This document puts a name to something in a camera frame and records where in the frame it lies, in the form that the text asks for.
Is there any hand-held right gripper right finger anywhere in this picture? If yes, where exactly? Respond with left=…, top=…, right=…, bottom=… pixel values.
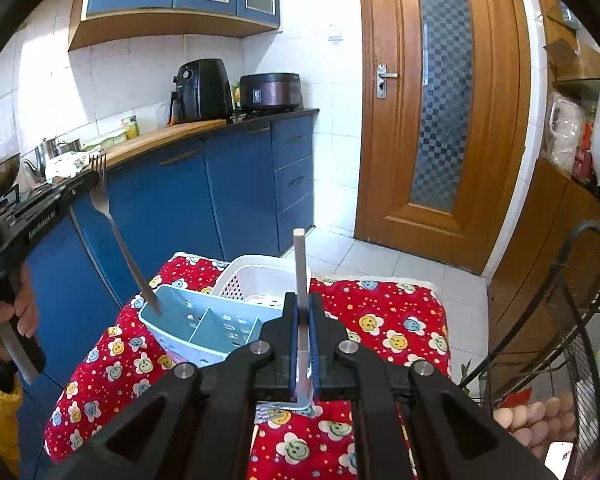
left=307, top=291, right=558, bottom=480

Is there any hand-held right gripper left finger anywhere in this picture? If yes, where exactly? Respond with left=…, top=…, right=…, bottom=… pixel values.
left=45, top=292, right=301, bottom=480

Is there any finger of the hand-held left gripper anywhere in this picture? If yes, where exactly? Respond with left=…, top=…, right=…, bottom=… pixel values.
left=34, top=169, right=107, bottom=212

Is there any white plastic basket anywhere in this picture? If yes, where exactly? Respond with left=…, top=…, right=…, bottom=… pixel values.
left=212, top=255, right=311, bottom=311

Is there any light blue utensil box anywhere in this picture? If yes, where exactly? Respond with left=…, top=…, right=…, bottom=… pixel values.
left=138, top=283, right=287, bottom=368

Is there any person's left hand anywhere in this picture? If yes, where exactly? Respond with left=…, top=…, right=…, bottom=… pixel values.
left=0, top=262, right=40, bottom=368

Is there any white patterned cloth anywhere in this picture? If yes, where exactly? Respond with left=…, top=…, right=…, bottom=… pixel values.
left=45, top=151, right=92, bottom=183

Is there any pale green plastic tray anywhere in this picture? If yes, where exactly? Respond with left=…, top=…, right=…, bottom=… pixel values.
left=82, top=132, right=126, bottom=150

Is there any metal kettle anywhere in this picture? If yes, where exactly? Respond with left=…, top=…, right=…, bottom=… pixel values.
left=22, top=137, right=56, bottom=179

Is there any metal wok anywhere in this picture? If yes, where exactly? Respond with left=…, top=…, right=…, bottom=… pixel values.
left=0, top=155, right=21, bottom=196

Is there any red smiley flower cloth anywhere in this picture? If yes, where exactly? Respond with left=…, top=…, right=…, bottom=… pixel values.
left=44, top=252, right=453, bottom=480

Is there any black air fryer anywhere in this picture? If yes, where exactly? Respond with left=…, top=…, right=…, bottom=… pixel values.
left=167, top=58, right=234, bottom=126

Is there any blue base cabinet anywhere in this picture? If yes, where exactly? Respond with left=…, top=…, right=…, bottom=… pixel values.
left=17, top=110, right=317, bottom=480

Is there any wooden door with glass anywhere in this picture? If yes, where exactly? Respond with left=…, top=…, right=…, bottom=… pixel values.
left=354, top=0, right=531, bottom=276

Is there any dark rice cooker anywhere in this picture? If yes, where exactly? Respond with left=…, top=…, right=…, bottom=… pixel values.
left=239, top=72, right=302, bottom=113

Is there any pile of eggs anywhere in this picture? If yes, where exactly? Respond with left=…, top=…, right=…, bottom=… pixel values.
left=492, top=395, right=578, bottom=461

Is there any wooden side cabinet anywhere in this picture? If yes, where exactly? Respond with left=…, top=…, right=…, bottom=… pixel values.
left=490, top=155, right=600, bottom=396

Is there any clear plastic bag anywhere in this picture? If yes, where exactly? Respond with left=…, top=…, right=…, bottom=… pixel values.
left=545, top=91, right=586, bottom=173

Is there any red label bottle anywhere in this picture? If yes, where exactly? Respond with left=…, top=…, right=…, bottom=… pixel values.
left=575, top=120, right=596, bottom=181

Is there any cardboard box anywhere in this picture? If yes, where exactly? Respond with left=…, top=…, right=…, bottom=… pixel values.
left=544, top=39, right=600, bottom=83

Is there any clear plastic container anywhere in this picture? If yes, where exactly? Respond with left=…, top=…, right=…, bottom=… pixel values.
left=547, top=2, right=583, bottom=31

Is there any blue wall cabinet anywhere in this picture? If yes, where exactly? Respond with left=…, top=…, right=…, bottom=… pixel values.
left=68, top=0, right=291, bottom=52

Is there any black wire rack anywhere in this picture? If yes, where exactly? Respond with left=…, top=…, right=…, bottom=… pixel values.
left=460, top=220, right=600, bottom=480

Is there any metal door handle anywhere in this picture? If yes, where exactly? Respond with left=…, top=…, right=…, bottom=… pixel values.
left=376, top=64, right=399, bottom=99

